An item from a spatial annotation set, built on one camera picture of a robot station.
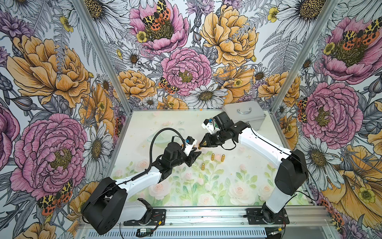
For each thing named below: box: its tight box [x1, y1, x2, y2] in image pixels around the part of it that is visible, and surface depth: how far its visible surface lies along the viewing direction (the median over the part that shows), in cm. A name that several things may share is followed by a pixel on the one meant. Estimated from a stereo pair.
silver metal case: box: [221, 100, 267, 131], surface depth 102 cm
